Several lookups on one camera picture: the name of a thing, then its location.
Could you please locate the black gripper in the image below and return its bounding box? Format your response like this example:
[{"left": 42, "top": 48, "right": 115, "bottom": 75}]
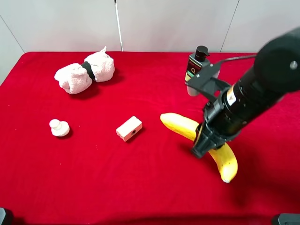
[{"left": 192, "top": 92, "right": 246, "bottom": 158}]

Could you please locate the yellow banana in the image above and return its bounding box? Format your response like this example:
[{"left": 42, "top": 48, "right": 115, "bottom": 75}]
[{"left": 160, "top": 112, "right": 238, "bottom": 183}]

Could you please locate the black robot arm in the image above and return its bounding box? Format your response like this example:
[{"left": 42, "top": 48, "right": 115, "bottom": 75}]
[{"left": 186, "top": 28, "right": 300, "bottom": 158}]

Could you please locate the beige wooden block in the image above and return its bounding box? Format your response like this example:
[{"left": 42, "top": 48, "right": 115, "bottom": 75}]
[{"left": 116, "top": 116, "right": 143, "bottom": 142}]

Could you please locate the dark pump soap bottle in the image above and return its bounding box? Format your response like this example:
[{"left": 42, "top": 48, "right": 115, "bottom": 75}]
[{"left": 185, "top": 45, "right": 210, "bottom": 82}]

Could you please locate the black base corner right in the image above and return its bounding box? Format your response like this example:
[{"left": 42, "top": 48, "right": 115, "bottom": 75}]
[{"left": 271, "top": 213, "right": 300, "bottom": 225}]

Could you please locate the black base corner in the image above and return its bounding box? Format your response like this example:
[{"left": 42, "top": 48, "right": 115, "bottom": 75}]
[
  {"left": 0, "top": 208, "right": 14, "bottom": 225},
  {"left": 271, "top": 213, "right": 300, "bottom": 225}
]

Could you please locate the red velvet table cloth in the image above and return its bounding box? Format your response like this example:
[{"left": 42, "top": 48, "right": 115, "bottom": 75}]
[{"left": 0, "top": 52, "right": 300, "bottom": 225}]

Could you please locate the black elastic band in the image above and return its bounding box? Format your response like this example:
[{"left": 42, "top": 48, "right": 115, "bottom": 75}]
[{"left": 81, "top": 61, "right": 95, "bottom": 81}]

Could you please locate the rolled pink towel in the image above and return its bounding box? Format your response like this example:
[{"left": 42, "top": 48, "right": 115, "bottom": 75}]
[{"left": 54, "top": 47, "right": 115, "bottom": 94}]

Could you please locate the white mushroom toy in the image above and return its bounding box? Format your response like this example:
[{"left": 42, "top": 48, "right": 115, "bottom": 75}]
[{"left": 49, "top": 119, "right": 70, "bottom": 137}]

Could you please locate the black base corner left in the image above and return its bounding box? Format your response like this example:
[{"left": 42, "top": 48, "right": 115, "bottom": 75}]
[{"left": 0, "top": 208, "right": 14, "bottom": 225}]

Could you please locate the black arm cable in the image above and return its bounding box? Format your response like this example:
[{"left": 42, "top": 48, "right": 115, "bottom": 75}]
[{"left": 217, "top": 54, "right": 257, "bottom": 64}]

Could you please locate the white pole at wall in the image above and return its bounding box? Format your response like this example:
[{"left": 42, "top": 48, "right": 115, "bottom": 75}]
[{"left": 114, "top": 0, "right": 123, "bottom": 51}]

